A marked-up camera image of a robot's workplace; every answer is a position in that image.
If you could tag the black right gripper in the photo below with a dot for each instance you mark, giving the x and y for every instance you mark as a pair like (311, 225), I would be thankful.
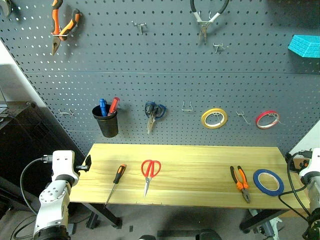
(305, 153)

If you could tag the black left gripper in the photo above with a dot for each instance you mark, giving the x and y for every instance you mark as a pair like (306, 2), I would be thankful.
(80, 166)

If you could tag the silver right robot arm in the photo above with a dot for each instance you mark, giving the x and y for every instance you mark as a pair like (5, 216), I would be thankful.
(312, 200)

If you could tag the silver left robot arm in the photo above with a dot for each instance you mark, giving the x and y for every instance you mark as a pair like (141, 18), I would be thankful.
(53, 200)

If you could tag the grey metal pegboard wall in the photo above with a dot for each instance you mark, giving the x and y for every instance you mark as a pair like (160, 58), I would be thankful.
(160, 82)

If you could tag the orange black screwdriver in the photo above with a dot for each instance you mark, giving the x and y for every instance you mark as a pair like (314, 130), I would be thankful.
(118, 173)

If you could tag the black cup holder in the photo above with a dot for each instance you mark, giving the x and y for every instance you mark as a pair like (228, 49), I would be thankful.
(107, 125)

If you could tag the metal pegboard hook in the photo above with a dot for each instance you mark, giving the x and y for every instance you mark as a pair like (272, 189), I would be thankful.
(218, 46)
(66, 113)
(187, 108)
(242, 116)
(140, 25)

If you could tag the black table leg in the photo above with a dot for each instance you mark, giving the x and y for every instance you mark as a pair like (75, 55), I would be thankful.
(105, 215)
(262, 220)

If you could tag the blue marker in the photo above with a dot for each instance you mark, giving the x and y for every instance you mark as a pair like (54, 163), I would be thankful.
(102, 106)

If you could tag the blue tape roll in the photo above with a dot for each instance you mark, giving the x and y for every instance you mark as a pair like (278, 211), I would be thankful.
(257, 183)

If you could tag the red tape roll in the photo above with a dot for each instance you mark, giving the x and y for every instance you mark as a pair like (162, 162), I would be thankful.
(260, 118)

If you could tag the black cabinet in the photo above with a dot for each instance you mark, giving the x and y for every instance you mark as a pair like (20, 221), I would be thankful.
(30, 150)

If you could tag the orange black combination pliers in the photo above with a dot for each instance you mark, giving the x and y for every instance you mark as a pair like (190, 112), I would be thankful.
(242, 183)

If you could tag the dark rounded shape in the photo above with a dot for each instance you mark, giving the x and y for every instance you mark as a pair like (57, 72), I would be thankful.
(147, 237)

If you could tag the yellow tape roll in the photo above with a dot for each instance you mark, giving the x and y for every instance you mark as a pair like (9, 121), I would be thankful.
(205, 120)

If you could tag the orange black needle-nose pliers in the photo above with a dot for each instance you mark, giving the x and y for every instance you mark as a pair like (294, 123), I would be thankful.
(58, 25)

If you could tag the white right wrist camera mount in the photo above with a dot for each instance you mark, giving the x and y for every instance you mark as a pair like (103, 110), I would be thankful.
(313, 160)

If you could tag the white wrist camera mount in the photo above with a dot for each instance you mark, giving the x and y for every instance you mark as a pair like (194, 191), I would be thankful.
(313, 160)
(62, 162)

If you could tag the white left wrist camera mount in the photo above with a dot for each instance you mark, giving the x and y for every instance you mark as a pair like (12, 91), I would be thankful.
(62, 162)

